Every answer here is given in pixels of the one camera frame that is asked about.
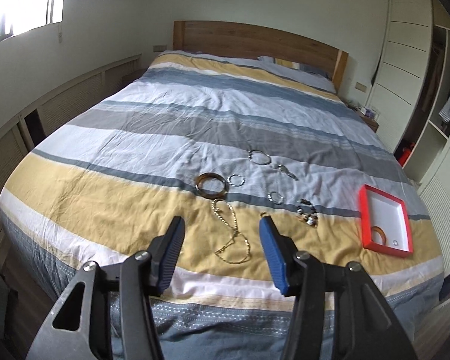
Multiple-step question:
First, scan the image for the large silver bangle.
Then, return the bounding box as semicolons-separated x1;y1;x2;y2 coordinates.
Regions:
248;149;272;166

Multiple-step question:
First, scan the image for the silver ring bangle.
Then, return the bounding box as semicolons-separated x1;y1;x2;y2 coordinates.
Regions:
268;191;284;205

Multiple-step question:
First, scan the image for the striped duvet cover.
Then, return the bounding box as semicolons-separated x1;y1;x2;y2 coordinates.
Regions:
0;51;444;359

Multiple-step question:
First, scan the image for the silver charm bracelet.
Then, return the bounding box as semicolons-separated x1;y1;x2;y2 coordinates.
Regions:
277;163;299;181

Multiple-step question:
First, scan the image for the dark brown bangle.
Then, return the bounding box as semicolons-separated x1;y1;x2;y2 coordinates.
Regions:
195;172;229;200

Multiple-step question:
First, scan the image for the beaded bracelet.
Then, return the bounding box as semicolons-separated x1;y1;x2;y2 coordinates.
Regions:
295;197;320;229

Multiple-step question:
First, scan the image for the wooden nightstand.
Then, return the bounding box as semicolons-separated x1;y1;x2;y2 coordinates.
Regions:
347;105;379;133

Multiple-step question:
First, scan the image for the amber bangle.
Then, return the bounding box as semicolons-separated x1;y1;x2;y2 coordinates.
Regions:
370;226;387;245

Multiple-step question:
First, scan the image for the gold chain necklace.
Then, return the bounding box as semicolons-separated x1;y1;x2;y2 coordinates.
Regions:
210;197;253;265

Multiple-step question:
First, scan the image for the wall switch plate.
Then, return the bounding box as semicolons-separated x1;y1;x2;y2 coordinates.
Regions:
355;81;368;93

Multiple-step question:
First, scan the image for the white wardrobe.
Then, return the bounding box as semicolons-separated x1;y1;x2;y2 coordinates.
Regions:
367;0;450;275

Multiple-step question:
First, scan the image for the red jewelry box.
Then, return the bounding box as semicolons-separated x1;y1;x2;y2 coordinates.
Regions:
358;184;414;258

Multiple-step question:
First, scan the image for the wooden headboard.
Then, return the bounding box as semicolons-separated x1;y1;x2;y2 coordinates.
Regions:
173;20;349;89

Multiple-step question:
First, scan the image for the red item in wardrobe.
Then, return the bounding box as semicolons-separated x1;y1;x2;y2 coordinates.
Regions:
394;141;415;167

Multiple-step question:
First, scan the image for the grey pillow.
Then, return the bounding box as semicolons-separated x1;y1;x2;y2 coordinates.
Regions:
257;55;337;94

